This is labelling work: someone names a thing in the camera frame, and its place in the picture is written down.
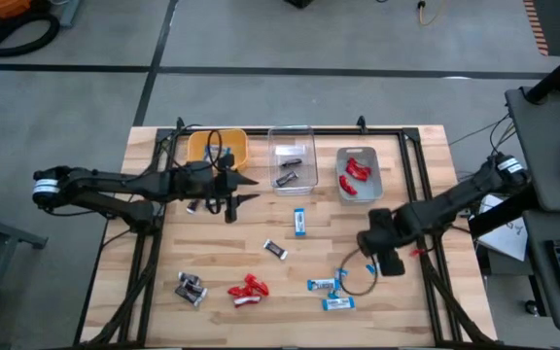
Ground grey metal stand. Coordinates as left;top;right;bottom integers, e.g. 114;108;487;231
0;193;49;350

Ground black right camera cable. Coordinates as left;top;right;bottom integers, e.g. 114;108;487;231
337;246;379;298

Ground yellow plastic bin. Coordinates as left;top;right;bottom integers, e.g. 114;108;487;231
186;128;251;172

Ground black camera cable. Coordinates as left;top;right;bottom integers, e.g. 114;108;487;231
337;246;379;298
204;128;227;172

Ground yellow cable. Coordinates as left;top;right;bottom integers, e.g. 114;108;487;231
417;0;449;26

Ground clear plastic bin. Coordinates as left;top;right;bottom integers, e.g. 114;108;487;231
266;124;320;197

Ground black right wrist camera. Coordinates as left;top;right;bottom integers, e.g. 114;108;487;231
379;250;406;277

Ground light grey plastic bin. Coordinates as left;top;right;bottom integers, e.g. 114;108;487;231
335;146;385;204

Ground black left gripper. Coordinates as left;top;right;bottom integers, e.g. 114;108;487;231
172;162;262;224

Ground black aluminium table frame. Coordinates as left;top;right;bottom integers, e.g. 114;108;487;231
73;124;495;350

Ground grey keyboard shelf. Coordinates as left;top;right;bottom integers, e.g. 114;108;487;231
522;209;560;333

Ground black left camera cable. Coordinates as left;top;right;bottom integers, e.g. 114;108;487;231
204;128;227;172

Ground black vacuum hose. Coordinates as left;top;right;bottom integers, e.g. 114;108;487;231
0;12;61;58

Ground black pole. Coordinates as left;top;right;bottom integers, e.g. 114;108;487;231
524;41;560;105

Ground grey desk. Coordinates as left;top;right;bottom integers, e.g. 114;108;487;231
505;86;560;214

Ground white paper sheet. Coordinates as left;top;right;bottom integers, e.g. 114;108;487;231
476;193;529;263

